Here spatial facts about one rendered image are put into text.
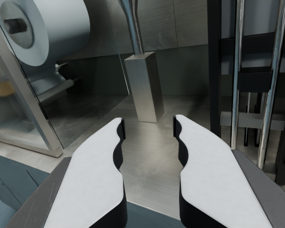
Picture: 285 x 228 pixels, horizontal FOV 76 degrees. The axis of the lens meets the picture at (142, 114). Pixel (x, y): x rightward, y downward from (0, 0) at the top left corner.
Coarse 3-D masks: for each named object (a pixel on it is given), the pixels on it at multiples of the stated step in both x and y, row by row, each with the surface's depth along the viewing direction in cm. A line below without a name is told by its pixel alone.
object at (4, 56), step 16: (0, 48) 50; (0, 64) 53; (16, 64) 54; (16, 80) 54; (32, 96) 59; (32, 112) 59; (48, 128) 64; (16, 144) 81; (32, 144) 75; (48, 144) 66
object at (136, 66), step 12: (120, 0) 58; (132, 0) 58; (132, 12) 60; (132, 24) 62; (132, 36) 64; (132, 60) 66; (144, 60) 64; (156, 60) 71; (132, 72) 69; (144, 72) 66; (156, 72) 72; (132, 84) 72; (144, 84) 69; (156, 84) 73; (144, 96) 72; (156, 96) 73; (144, 108) 75; (156, 108) 74; (144, 120) 78; (156, 120) 75
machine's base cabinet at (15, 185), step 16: (0, 160) 92; (0, 176) 112; (16, 176) 95; (32, 176) 82; (0, 192) 140; (16, 192) 114; (32, 192) 96; (16, 208) 144; (128, 224) 60; (144, 224) 55; (160, 224) 50
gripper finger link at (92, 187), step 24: (120, 120) 12; (96, 144) 10; (120, 144) 10; (72, 168) 8; (96, 168) 8; (72, 192) 7; (96, 192) 7; (120, 192) 7; (48, 216) 6; (72, 216) 6; (96, 216) 6; (120, 216) 7
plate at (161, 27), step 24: (144, 0) 79; (168, 0) 75; (192, 0) 71; (120, 24) 90; (144, 24) 84; (168, 24) 80; (192, 24) 75; (120, 48) 96; (144, 48) 90; (168, 48) 85
